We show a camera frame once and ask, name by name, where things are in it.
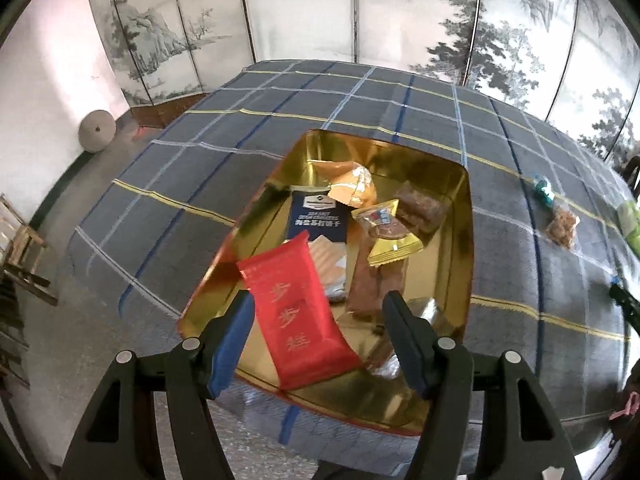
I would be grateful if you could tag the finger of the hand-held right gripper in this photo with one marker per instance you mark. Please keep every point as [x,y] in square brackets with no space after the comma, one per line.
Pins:
[625,302]

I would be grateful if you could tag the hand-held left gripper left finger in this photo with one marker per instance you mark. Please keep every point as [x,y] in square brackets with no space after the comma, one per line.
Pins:
[232,345]

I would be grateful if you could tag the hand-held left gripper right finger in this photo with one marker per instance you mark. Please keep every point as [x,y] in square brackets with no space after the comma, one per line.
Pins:
[405,340]

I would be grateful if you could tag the clear snack packet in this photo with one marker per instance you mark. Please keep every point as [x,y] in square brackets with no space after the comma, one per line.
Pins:
[430,312]

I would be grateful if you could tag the reddish brown snack packet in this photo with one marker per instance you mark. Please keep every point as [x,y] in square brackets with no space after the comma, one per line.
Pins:
[370,285]

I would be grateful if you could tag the gold tin box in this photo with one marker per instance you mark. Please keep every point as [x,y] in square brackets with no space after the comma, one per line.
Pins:
[442,280]

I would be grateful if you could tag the red snack packet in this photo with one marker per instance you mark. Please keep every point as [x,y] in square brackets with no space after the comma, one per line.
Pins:
[295,310]

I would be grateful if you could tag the yellow cookie packet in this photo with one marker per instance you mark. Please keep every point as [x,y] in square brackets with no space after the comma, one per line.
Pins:
[395,250]

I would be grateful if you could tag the striped wafer packet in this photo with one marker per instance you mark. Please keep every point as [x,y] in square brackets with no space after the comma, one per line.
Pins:
[330,265]

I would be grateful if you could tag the brown cake snack packet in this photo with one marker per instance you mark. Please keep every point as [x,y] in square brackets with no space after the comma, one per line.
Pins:
[420,207]

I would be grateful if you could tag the dark blue cracker packet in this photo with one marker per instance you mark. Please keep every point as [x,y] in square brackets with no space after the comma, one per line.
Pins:
[317,215]

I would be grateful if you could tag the orange cake packet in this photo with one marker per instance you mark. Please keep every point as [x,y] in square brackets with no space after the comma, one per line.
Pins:
[355,185]

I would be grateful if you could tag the green snack packet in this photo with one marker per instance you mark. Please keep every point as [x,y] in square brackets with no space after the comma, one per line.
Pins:
[631,225]

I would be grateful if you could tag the fried twist snack packet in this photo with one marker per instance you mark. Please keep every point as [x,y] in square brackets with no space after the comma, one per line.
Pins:
[562,227]

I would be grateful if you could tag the dark wooden chair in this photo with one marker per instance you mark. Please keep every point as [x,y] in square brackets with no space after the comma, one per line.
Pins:
[634,175]

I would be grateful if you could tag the blue snack packet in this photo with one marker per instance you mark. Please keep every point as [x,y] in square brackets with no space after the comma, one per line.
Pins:
[548,199]

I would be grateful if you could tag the blue wrapped candy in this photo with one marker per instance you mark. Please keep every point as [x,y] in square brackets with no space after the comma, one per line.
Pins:
[539,182]

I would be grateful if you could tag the dark wooden furniture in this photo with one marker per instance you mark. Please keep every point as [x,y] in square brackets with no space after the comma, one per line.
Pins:
[12,340]

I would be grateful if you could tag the light wooden chair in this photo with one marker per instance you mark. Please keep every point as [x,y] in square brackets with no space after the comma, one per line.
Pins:
[22,250]

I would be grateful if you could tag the grey plaid tablecloth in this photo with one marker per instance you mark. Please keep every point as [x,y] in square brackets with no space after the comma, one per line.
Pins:
[350,105]

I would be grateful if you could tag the round grey disc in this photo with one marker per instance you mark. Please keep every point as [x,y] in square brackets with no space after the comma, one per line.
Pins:
[97,131]

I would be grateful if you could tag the painted landscape folding screen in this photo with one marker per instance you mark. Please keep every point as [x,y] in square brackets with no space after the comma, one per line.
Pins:
[300,10]

